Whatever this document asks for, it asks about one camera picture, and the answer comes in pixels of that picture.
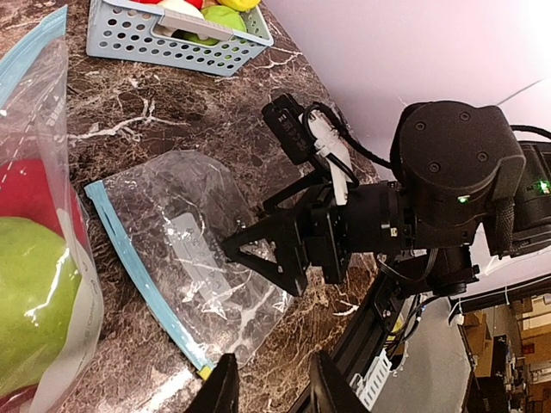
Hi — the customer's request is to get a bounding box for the white slotted cable duct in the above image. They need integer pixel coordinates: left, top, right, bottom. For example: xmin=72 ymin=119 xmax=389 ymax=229
xmin=350 ymin=349 xmax=392 ymax=410

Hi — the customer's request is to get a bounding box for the light blue plastic basket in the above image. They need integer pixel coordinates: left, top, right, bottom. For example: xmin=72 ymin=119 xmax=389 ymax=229
xmin=86 ymin=1 xmax=274 ymax=77

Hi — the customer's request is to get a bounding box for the green pear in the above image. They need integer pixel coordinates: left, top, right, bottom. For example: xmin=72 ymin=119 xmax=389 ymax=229
xmin=1 ymin=217 xmax=82 ymax=394

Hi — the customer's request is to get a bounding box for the white garlic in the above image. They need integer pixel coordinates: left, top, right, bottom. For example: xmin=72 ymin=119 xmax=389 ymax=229
xmin=157 ymin=0 xmax=203 ymax=19

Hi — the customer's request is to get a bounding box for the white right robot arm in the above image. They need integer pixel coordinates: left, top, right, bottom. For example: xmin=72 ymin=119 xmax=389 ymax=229
xmin=221 ymin=95 xmax=550 ymax=298

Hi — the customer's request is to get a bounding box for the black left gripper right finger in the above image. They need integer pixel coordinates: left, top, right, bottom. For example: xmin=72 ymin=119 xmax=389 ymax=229
xmin=309 ymin=352 xmax=368 ymax=413

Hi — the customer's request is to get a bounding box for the black front table rail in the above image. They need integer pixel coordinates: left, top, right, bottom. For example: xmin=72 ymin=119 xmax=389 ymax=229
xmin=289 ymin=272 xmax=409 ymax=412

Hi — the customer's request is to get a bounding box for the clear zip bag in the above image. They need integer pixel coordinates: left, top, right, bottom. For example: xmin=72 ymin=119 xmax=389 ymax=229
xmin=85 ymin=151 xmax=291 ymax=373
xmin=1 ymin=8 xmax=104 ymax=412

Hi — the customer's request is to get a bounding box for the red wrinkled fruit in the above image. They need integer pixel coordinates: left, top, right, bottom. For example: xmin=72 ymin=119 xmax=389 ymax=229
xmin=1 ymin=159 xmax=89 ymax=245

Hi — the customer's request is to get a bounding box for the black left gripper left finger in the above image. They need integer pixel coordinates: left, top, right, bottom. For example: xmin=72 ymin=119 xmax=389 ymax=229
xmin=184 ymin=354 xmax=239 ymax=413

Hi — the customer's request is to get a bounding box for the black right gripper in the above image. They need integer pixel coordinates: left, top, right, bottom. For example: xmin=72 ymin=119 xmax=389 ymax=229
xmin=221 ymin=171 xmax=352 ymax=297

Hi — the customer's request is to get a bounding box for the green lime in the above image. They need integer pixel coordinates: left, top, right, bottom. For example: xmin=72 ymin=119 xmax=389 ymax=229
xmin=171 ymin=4 xmax=247 ymax=46

